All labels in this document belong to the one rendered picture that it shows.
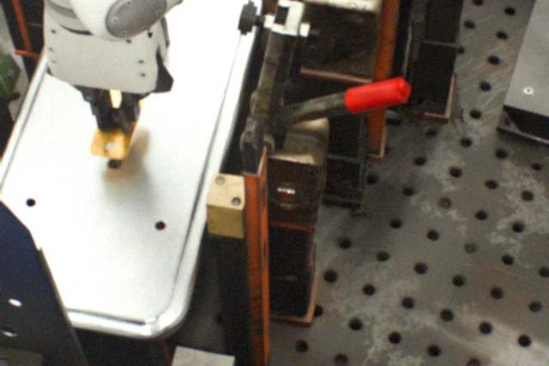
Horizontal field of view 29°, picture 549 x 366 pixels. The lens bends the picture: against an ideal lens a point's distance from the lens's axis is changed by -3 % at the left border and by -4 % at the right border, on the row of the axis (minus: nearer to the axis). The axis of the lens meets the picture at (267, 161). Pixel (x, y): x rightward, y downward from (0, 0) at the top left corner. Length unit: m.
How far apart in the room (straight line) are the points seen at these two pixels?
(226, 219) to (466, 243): 0.48
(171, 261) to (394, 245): 0.43
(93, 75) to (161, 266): 0.19
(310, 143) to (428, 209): 0.41
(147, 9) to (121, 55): 0.16
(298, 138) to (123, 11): 0.29
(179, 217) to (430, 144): 0.51
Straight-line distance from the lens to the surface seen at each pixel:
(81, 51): 0.93
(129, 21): 0.77
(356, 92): 0.94
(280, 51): 0.88
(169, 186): 1.04
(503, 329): 1.32
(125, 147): 1.03
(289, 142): 1.00
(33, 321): 0.83
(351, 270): 1.33
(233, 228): 0.98
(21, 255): 0.73
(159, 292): 0.98
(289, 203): 1.06
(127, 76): 0.95
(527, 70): 1.45
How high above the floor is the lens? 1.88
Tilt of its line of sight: 57 degrees down
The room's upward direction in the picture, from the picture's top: 1 degrees counter-clockwise
